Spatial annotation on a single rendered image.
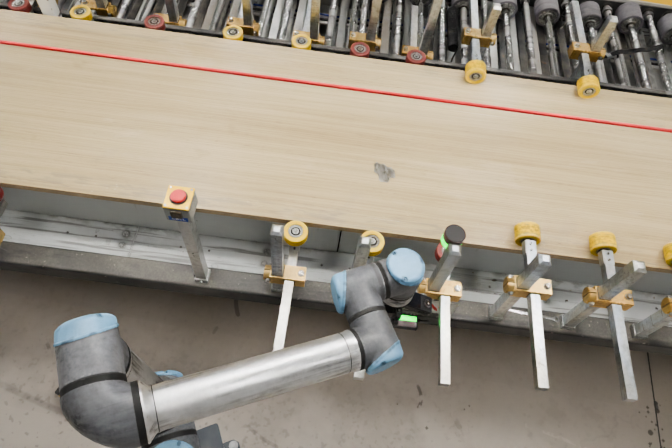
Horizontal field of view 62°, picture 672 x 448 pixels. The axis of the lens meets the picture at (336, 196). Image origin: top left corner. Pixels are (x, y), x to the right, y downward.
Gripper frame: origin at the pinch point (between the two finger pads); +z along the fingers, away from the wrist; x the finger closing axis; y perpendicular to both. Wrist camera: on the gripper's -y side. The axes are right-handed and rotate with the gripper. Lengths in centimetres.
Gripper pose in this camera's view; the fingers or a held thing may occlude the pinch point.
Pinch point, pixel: (391, 318)
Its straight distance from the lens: 162.8
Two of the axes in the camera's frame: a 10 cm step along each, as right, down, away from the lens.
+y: -9.9, -1.1, -0.2
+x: -0.8, 8.4, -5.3
